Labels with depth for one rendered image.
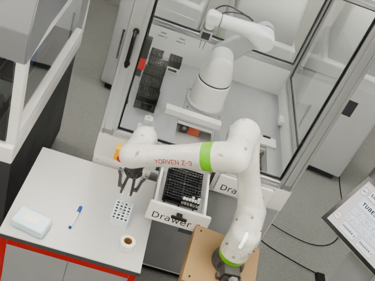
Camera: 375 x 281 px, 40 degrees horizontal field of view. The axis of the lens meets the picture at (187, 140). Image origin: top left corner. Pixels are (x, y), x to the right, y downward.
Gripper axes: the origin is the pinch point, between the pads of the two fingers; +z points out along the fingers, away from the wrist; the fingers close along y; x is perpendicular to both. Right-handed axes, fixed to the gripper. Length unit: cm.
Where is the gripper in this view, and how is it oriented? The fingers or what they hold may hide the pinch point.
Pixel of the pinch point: (125, 193)
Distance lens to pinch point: 243.8
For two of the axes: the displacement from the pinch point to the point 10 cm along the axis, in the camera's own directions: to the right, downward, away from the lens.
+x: 1.4, -5.9, 7.9
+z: -3.0, 7.4, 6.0
